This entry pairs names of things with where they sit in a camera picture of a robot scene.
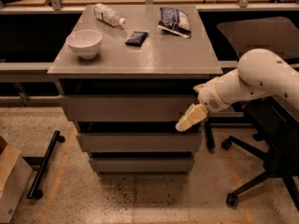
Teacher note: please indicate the blue chip bag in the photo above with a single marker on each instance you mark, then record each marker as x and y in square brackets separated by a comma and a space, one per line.
[175, 21]

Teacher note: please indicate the grey drawer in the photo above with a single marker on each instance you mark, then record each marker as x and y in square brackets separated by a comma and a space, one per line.
[139, 142]
[135, 165]
[126, 107]

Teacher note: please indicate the cardboard box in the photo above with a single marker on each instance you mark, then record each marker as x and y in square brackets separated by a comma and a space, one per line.
[14, 175]

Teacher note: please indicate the black table leg right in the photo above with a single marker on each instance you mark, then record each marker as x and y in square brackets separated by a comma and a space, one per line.
[209, 136]

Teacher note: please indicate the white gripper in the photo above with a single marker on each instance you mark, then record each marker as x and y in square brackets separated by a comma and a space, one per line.
[209, 97]

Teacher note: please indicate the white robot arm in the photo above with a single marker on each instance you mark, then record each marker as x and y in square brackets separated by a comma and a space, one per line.
[259, 73]

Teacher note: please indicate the clear plastic water bottle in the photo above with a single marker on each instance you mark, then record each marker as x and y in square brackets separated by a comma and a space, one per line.
[108, 15]

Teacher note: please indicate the black office chair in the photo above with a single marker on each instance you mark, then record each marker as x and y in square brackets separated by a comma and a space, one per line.
[273, 123]

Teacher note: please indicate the grey bottom drawer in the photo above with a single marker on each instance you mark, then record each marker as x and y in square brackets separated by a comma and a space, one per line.
[135, 165]

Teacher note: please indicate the small dark snack packet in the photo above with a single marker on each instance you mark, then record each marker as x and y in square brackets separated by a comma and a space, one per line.
[137, 39]

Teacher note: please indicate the white ceramic bowl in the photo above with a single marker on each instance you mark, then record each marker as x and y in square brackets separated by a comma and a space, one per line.
[85, 43]

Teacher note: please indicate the grey top drawer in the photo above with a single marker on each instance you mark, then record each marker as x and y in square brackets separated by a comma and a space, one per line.
[126, 107]

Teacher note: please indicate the grey drawer cabinet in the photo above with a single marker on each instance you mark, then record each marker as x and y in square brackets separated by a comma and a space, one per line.
[165, 64]

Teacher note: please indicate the grey middle drawer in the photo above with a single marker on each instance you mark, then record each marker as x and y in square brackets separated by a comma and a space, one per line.
[139, 142]

